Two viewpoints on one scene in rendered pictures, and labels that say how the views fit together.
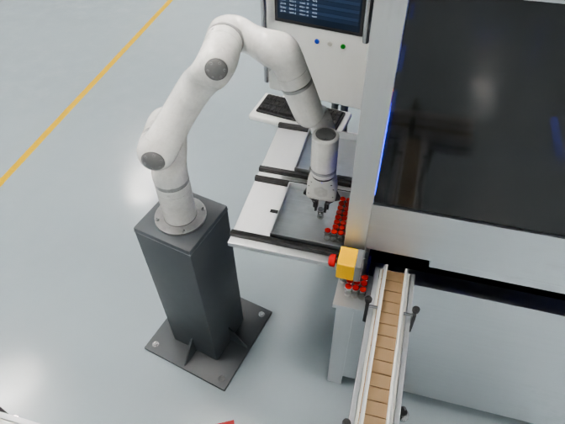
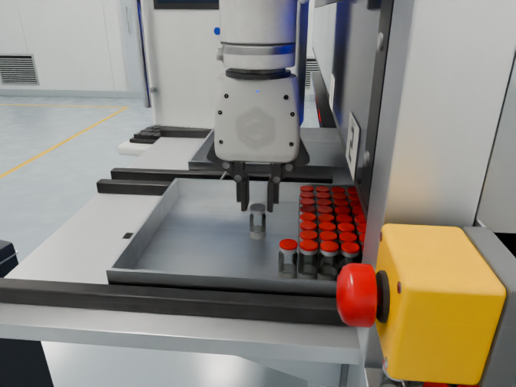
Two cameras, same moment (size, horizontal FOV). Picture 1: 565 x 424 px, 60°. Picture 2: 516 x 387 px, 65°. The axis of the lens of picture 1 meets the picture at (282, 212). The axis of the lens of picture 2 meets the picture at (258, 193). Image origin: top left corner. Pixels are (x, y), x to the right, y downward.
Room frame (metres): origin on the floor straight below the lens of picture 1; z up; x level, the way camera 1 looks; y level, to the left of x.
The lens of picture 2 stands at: (0.69, -0.05, 1.16)
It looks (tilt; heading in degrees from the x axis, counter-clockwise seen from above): 24 degrees down; 349
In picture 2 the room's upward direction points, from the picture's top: straight up
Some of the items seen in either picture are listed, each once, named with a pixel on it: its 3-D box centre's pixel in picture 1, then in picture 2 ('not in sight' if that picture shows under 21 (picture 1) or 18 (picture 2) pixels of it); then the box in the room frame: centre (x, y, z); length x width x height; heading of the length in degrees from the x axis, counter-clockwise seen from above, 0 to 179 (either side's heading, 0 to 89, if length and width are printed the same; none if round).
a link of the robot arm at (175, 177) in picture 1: (166, 146); not in sight; (1.24, 0.37, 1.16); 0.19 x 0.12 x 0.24; 175
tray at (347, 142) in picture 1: (343, 156); (284, 150); (1.47, -0.25, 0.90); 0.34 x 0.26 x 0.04; 74
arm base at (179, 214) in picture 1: (176, 198); not in sight; (1.21, 0.38, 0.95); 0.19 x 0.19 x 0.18
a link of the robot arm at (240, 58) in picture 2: (322, 169); (256, 56); (1.17, -0.13, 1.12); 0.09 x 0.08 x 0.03; 74
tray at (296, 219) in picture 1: (326, 218); (274, 231); (1.15, -0.16, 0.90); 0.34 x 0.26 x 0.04; 74
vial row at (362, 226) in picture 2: not in sight; (359, 230); (1.12, -0.26, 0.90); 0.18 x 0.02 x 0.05; 164
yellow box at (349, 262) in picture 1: (349, 263); (438, 299); (0.87, -0.20, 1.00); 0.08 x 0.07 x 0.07; 74
